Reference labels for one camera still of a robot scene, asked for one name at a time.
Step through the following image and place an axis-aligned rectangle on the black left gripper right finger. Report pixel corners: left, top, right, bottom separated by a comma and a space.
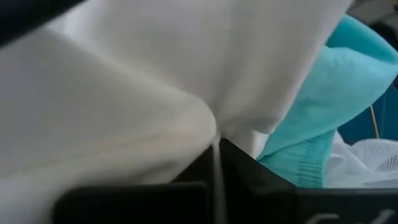
219, 138, 398, 224

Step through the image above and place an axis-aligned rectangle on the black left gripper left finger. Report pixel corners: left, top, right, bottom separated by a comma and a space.
52, 146, 215, 224

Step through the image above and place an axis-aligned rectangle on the white mesh cloth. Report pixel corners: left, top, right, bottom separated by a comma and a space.
323, 130, 398, 189

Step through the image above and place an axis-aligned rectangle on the turquoise cloth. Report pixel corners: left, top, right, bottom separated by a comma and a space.
256, 14, 398, 189

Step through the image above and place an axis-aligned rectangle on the wire basket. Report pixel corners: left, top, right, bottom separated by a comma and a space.
369, 105, 381, 139

